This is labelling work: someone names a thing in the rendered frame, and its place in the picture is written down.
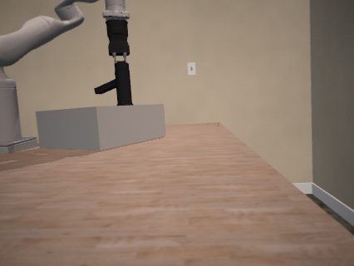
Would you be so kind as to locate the black mixer tap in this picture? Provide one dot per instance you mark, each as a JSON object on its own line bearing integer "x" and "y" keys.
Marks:
{"x": 121, "y": 83}

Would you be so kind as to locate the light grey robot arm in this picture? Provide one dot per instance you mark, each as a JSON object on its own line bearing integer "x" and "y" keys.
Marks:
{"x": 33, "y": 34}

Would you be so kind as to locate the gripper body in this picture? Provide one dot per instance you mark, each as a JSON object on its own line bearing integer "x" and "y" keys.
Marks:
{"x": 117, "y": 30}

